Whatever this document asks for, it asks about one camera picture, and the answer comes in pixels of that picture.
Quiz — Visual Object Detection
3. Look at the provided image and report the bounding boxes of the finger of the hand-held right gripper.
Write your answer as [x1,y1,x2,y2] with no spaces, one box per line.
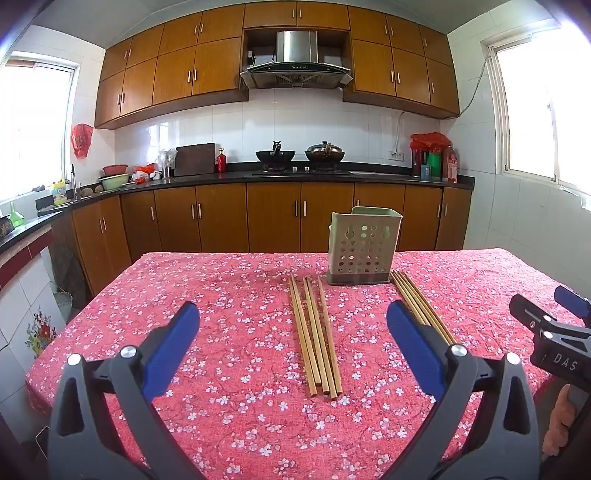
[509,294,562,343]
[553,285,591,326]

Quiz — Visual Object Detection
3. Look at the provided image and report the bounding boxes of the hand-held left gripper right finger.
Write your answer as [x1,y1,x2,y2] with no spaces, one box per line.
[383,300,541,480]

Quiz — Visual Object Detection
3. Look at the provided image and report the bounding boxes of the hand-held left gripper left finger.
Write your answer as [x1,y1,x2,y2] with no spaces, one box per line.
[46,301,208,480]

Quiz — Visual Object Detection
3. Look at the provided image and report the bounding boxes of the wooden chopstick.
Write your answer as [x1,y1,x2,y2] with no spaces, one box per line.
[405,271,458,346]
[395,272,442,340]
[302,277,330,396]
[400,271,450,345]
[306,278,338,400]
[288,275,319,398]
[317,275,344,397]
[390,273,431,326]

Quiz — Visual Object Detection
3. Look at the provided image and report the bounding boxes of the green perforated utensil holder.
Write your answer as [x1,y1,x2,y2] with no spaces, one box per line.
[326,206,403,287]

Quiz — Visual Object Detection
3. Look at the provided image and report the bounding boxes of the person's right hand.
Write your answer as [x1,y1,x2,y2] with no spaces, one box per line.
[542,384,578,457]

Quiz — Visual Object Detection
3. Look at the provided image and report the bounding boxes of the red floral tablecloth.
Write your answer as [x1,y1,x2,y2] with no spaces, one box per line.
[25,248,591,480]

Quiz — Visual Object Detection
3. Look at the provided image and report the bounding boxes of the white bucket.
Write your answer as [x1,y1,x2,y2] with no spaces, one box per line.
[55,288,75,325]

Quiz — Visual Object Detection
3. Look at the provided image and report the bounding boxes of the brown base cabinets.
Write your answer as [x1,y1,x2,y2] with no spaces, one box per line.
[50,182,472,297]

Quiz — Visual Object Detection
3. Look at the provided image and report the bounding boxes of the red packet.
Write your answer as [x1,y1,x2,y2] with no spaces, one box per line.
[442,145,459,184]

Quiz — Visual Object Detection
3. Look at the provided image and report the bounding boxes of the black kitchen countertop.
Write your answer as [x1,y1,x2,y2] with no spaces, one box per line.
[0,161,475,252]

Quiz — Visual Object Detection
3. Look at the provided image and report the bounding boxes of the green basin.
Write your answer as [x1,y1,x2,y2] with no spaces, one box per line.
[99,173,133,191]

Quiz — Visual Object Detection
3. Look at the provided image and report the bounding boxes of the clear plastic bag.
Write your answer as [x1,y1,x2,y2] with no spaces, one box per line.
[157,148,179,180]

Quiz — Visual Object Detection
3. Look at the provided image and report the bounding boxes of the dark wooden cutting board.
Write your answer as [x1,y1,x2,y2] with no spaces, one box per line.
[174,143,216,177]

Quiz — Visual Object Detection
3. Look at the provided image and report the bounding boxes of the white framed window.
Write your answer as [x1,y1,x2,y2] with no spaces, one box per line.
[480,25,591,191]

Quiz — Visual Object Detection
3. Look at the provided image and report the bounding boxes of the black gas stove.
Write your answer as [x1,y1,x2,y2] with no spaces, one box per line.
[252,167,352,177]

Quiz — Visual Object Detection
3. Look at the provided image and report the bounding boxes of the black wok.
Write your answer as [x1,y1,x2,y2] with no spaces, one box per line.
[255,141,296,169]

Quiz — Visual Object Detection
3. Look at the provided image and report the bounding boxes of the pot with metal lid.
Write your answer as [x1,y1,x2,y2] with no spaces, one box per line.
[305,141,345,166]

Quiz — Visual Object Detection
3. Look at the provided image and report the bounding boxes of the red hanging plastic bag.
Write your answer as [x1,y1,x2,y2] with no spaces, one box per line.
[71,124,94,159]

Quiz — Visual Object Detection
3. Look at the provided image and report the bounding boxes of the window beside sink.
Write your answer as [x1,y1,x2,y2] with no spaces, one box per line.
[0,54,80,205]

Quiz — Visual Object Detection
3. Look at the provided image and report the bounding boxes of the steel range hood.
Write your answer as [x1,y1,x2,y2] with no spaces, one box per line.
[239,30,352,90]

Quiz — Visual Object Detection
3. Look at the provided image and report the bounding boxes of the grey wall cable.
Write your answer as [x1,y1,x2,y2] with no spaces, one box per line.
[396,58,489,153]

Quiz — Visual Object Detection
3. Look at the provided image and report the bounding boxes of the small brown wall cabinet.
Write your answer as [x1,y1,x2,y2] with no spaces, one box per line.
[243,1,351,32]

